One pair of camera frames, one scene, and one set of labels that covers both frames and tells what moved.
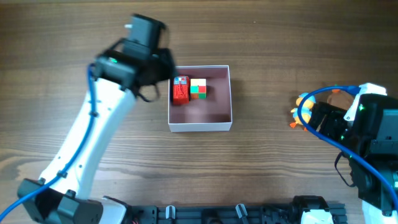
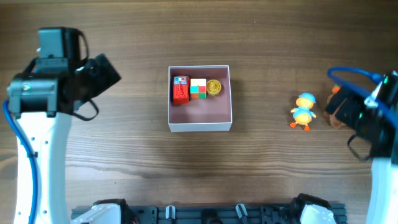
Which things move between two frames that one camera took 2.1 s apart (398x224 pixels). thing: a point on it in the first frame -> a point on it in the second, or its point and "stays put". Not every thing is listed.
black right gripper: (333, 116) -> (354, 101)
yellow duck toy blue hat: (306, 110) stays put
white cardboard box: (210, 114) stays put
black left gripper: (168, 68) -> (107, 74)
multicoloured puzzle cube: (198, 89) stays put
